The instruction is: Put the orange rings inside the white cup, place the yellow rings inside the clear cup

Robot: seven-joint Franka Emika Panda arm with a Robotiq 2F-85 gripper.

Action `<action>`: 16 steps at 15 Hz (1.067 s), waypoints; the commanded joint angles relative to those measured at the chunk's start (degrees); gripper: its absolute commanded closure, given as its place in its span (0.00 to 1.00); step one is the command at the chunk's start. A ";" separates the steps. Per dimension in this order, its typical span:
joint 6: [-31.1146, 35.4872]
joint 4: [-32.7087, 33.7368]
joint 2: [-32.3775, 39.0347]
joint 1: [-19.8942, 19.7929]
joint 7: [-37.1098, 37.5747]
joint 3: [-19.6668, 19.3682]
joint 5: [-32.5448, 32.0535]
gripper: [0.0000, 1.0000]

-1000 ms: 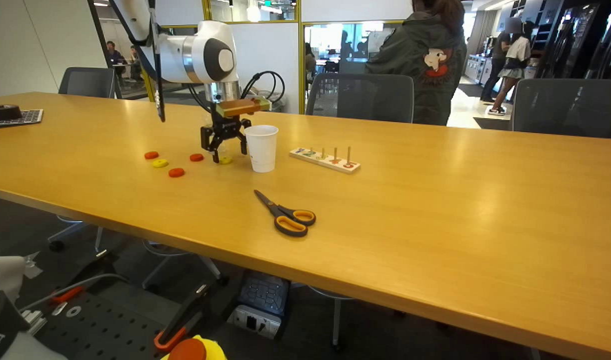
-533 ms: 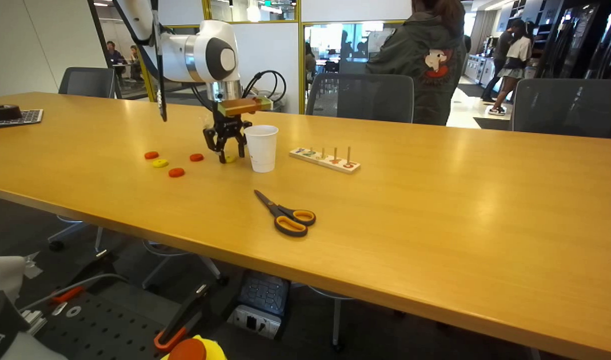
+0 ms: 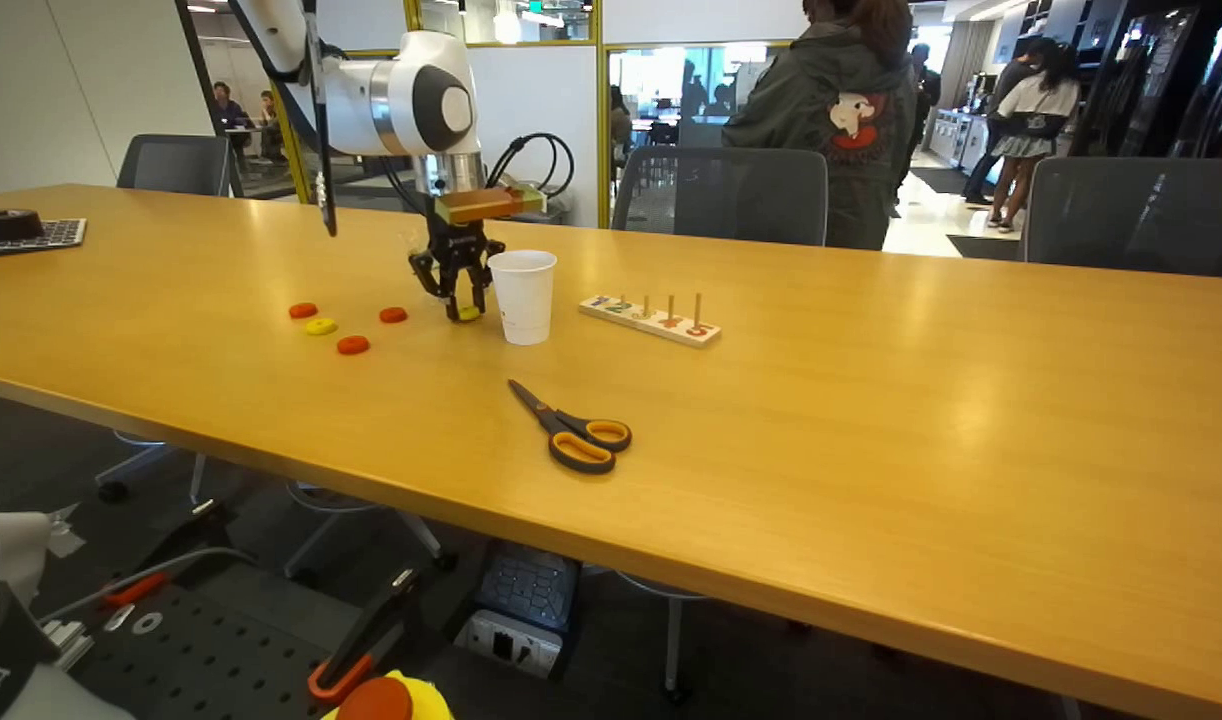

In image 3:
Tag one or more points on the black and orange clamp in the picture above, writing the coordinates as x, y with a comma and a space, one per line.
366, 630
166, 560

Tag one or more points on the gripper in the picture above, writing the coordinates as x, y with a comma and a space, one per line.
457, 242

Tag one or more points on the white paper cup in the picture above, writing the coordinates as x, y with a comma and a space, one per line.
523, 298

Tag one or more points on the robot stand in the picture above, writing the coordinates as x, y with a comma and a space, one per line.
201, 650

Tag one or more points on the keyboard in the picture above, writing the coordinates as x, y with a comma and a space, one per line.
56, 236

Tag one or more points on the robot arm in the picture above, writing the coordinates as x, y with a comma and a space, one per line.
411, 100

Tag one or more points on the wooden number peg board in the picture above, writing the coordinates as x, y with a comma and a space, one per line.
661, 322

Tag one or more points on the person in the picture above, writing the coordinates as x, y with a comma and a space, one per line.
821, 120
227, 112
269, 125
1041, 115
996, 100

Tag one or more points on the yellow rubber duck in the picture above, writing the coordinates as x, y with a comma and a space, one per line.
401, 700

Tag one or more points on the black and orange scissors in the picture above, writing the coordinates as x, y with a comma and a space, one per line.
571, 432

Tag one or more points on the grey office chair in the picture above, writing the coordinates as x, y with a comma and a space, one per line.
1141, 215
176, 165
721, 195

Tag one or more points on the black round object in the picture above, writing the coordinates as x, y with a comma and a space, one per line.
3, 224

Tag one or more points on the floor power box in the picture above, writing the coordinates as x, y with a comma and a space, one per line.
526, 605

